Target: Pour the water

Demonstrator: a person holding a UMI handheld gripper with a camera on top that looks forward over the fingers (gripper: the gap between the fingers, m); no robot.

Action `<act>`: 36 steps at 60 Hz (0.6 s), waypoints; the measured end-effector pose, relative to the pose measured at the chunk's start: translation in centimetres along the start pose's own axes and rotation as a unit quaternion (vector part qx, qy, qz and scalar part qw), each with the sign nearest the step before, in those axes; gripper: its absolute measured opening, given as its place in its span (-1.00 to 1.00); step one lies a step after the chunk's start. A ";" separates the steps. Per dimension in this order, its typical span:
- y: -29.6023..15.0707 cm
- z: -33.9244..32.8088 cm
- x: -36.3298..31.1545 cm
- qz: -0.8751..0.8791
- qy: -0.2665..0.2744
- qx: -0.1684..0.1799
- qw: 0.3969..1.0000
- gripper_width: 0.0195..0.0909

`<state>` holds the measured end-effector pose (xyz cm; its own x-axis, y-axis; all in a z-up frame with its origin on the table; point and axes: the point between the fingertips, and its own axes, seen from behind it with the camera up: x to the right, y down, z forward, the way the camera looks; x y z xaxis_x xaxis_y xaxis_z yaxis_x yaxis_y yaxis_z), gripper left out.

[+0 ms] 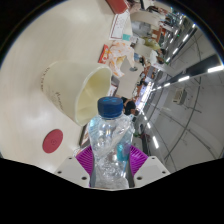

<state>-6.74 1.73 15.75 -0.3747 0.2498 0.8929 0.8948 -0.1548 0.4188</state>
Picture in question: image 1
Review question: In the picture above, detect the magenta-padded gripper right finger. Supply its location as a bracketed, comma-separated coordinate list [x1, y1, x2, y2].
[128, 144, 172, 189]

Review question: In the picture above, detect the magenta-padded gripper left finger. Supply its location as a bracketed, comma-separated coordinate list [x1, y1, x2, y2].
[54, 144, 96, 188]

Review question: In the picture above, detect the clear plastic bottle blue cap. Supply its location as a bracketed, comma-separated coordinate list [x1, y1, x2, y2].
[86, 96, 136, 189]

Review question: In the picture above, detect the flat round red coaster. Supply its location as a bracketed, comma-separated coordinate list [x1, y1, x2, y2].
[42, 128, 64, 154]

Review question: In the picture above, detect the ceiling air conditioner unit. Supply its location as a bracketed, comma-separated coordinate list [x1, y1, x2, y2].
[172, 89, 188, 106]

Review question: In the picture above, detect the cream chair with round hole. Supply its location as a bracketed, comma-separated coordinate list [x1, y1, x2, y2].
[116, 59, 145, 98]

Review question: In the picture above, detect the red ketchup packet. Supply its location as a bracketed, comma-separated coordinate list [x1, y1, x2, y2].
[97, 43, 110, 65]

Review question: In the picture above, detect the crumpled food wrapper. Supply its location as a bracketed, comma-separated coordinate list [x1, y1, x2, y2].
[108, 40, 136, 78]

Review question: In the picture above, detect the group of ceiling lights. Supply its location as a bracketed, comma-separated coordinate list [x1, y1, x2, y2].
[143, 19, 224, 151]

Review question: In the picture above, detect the small clear teal bottle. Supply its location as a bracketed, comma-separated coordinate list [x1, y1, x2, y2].
[122, 33, 138, 44]

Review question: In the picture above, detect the white printed paper card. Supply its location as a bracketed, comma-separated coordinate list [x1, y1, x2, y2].
[109, 9, 132, 42]

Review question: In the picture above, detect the group of cream chairs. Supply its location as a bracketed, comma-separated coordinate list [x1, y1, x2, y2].
[129, 0, 174, 78]

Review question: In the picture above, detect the small red box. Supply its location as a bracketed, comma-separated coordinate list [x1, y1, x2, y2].
[105, 0, 129, 15]

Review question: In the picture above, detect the cream mug pretzel handle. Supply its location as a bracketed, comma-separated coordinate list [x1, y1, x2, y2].
[40, 60, 114, 127]

